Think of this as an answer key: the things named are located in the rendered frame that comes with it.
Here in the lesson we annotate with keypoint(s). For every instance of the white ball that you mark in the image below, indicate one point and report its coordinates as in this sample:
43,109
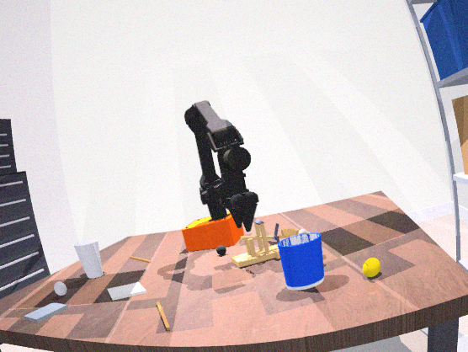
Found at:
60,288

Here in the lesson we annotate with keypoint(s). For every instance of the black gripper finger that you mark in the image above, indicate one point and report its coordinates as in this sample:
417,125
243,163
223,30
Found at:
236,217
247,214

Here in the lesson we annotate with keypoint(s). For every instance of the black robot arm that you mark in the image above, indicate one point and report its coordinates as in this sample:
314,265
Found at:
222,137

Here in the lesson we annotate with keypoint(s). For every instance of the dark grey ball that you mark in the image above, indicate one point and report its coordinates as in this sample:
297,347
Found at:
221,250

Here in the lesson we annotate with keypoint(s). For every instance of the yellow ball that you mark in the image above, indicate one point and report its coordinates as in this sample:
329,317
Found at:
371,267

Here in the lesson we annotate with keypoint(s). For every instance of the blue mug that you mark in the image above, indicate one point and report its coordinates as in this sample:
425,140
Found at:
302,262

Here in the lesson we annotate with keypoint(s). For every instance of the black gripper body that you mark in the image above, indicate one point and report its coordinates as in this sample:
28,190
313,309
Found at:
240,196

